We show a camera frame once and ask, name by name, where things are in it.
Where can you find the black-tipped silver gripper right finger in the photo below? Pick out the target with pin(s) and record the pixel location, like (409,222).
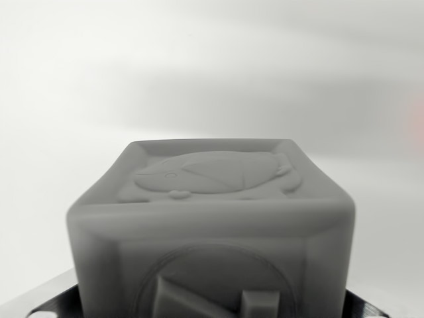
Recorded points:
(364,304)

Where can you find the black-tipped silver gripper left finger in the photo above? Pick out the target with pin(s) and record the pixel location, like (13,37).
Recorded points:
(58,303)

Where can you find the grey embossed rubber cube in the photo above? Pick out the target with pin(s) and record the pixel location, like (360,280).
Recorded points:
(212,215)

